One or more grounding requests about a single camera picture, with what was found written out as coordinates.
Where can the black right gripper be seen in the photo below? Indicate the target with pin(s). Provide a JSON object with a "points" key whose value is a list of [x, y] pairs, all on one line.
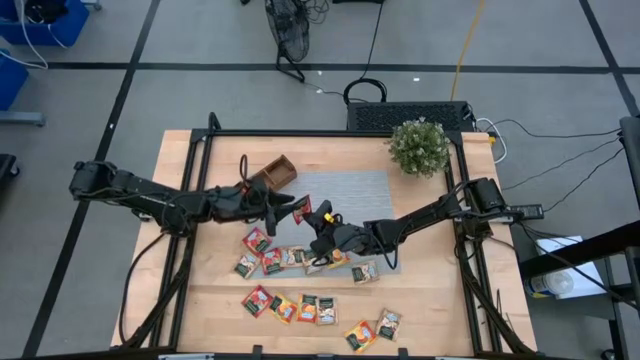
{"points": [[330, 237]]}

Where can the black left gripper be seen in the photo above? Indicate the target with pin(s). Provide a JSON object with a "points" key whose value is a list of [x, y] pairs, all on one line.
{"points": [[245, 205]]}

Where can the wooden three-compartment tea box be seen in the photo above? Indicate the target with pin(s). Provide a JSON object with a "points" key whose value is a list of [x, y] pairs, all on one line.
{"points": [[280, 172]]}

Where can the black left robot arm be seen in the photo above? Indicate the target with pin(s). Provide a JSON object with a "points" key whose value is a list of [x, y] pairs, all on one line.
{"points": [[140, 192]]}

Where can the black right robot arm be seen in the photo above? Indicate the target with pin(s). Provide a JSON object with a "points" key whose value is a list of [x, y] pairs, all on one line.
{"points": [[425, 215]]}

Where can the beige vanilla cinnamon tea packet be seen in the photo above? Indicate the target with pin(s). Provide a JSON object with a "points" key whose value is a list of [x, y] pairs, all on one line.
{"points": [[310, 265]]}

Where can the small yellow tag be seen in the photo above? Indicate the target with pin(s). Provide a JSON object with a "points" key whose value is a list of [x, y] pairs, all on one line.
{"points": [[328, 217]]}

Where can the grey woven placemat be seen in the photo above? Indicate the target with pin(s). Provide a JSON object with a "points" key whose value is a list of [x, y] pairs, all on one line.
{"points": [[350, 195]]}

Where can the small green potted plant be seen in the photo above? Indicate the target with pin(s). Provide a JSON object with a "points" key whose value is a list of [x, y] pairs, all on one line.
{"points": [[419, 148]]}

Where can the black computer case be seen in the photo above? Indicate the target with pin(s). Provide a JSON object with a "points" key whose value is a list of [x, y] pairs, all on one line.
{"points": [[400, 116]]}

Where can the black floor fan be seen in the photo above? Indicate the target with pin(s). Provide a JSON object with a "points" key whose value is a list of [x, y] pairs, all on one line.
{"points": [[290, 30]]}

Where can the white power strip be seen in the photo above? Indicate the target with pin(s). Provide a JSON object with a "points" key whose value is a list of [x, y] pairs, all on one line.
{"points": [[504, 218]]}

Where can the black power adapter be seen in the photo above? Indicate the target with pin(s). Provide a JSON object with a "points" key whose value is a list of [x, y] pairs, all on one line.
{"points": [[527, 212]]}

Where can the white cylindrical container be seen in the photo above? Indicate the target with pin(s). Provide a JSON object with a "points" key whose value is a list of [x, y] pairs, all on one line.
{"points": [[550, 285]]}

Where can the grey metal base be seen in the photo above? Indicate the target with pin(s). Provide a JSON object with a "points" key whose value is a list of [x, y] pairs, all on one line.
{"points": [[22, 118]]}

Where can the large blue plastic bin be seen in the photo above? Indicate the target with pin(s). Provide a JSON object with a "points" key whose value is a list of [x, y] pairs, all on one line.
{"points": [[70, 25]]}

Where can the black chair part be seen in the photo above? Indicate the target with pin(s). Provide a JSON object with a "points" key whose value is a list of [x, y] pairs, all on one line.
{"points": [[6, 167]]}

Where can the black desk frame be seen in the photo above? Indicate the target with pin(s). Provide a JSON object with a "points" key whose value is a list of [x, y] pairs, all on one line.
{"points": [[575, 252]]}

